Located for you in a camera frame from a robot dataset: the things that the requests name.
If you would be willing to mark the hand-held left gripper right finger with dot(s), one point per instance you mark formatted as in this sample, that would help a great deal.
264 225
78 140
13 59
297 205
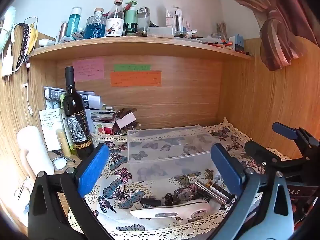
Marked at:
226 170

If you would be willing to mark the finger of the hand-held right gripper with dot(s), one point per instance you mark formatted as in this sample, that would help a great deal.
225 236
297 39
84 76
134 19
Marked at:
260 153
285 131

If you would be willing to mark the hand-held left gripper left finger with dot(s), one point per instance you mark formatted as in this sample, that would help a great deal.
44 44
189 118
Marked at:
93 170

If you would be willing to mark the black and gold tube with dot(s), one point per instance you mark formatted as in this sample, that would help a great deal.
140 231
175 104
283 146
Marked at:
220 188

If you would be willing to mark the clear plastic container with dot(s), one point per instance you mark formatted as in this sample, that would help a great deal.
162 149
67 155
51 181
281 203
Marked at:
170 155

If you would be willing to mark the white facial massager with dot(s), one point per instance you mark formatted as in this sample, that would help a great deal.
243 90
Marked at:
162 213

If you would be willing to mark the butterfly print lace tablecloth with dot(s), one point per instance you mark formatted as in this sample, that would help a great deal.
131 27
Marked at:
120 180

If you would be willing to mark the black pen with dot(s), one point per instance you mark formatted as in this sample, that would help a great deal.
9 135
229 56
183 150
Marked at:
63 156

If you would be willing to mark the yellow-green tube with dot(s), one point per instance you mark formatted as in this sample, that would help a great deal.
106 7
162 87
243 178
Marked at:
62 142

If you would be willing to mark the bowl of dried potpourri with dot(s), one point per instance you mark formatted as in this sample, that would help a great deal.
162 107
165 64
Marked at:
125 130

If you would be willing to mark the white card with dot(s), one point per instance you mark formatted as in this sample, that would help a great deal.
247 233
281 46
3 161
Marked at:
126 120

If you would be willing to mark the stack of papers and books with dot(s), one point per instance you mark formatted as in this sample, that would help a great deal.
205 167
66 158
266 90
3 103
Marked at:
97 110

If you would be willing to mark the white handwritten note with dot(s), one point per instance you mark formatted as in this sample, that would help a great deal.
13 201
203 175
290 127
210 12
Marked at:
50 127

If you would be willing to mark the white cylindrical bottle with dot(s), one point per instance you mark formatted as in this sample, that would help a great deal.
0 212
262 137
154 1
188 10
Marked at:
32 145

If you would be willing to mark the dark wine bottle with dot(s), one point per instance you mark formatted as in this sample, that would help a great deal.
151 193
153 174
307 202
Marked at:
75 105

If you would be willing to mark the orange sticky note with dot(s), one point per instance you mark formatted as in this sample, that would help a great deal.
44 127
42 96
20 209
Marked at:
135 79

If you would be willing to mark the pink sticky note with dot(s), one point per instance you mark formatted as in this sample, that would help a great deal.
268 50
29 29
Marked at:
88 69

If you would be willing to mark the blue pencil sharpener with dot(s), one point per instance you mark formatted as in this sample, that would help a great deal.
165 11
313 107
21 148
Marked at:
237 42

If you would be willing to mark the green sticky note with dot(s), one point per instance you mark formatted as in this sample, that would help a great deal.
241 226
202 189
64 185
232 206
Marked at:
132 67

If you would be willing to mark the pile of pens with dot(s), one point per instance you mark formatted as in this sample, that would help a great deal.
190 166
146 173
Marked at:
215 42

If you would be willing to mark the striped brown curtain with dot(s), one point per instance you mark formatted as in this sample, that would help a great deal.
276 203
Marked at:
280 17

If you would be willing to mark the low glass jar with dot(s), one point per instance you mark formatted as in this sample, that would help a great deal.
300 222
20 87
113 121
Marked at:
216 36

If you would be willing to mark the glass jar with sticks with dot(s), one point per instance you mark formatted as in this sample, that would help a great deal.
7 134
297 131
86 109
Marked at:
222 30

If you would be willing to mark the wooden shelf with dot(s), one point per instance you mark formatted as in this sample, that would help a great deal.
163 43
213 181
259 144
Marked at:
125 46

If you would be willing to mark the white charger plug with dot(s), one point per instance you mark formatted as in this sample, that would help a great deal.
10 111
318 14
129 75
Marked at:
8 65

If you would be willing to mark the white eraser block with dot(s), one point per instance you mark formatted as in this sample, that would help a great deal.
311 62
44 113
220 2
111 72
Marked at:
46 42

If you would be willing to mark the blue glass bottle with cork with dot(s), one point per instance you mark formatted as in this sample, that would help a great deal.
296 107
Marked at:
94 27

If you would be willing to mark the silver pink small bottle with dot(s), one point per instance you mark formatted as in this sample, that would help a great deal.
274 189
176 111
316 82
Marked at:
63 30

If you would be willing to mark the yellow cloth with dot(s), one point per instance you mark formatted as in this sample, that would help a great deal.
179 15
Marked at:
33 40

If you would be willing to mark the tall teal bottle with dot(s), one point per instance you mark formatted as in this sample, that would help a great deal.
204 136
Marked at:
74 22

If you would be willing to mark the clear bottle with cartoon label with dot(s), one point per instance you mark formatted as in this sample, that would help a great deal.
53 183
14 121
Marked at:
114 22

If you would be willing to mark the white brush box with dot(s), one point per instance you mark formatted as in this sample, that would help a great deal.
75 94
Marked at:
160 32

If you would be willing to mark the clear toothbrush case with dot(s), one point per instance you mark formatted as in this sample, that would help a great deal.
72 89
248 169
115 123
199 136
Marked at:
176 20

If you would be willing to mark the clear jar with silver lid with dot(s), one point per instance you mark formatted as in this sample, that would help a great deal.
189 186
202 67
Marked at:
143 18

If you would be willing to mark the green pump bottle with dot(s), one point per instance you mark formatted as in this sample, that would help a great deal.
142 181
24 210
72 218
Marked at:
130 15

